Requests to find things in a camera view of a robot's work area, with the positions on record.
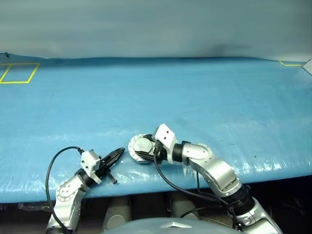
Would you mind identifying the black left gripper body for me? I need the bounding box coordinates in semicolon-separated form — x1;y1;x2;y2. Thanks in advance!
94;157;118;184

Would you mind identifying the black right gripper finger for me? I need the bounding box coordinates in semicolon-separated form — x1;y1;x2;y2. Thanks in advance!
136;150;156;161
143;134;157;147

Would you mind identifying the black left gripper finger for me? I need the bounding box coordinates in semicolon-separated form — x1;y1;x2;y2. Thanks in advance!
101;147;126;164
105;152;125;171

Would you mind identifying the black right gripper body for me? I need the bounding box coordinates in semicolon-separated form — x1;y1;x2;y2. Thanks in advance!
152;140;169;162

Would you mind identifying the silver motor cover disc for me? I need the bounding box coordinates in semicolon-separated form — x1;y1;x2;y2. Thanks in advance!
127;133;157;162

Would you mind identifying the blue foam table mat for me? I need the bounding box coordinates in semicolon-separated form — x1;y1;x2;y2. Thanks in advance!
0;52;312;203

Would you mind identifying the grey rounded cylinder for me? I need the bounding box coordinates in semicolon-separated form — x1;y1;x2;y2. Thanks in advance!
170;194;201;220
102;196;132;232

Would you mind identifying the grey robot torso with emblem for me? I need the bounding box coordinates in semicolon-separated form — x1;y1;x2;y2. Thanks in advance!
103;217;236;234

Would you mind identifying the clear crumpled plastic film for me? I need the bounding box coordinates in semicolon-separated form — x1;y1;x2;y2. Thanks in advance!
17;203;56;213

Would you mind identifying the white object at mat edge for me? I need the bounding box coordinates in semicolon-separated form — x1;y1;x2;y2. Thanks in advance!
302;58;312;75

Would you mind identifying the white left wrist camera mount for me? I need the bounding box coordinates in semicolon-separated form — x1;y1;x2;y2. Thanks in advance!
80;149;102;185

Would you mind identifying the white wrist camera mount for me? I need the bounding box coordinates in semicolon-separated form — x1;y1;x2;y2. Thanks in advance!
152;123;179;163
80;149;102;185

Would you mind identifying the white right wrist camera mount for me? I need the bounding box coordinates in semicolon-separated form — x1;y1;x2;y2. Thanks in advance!
152;123;179;163

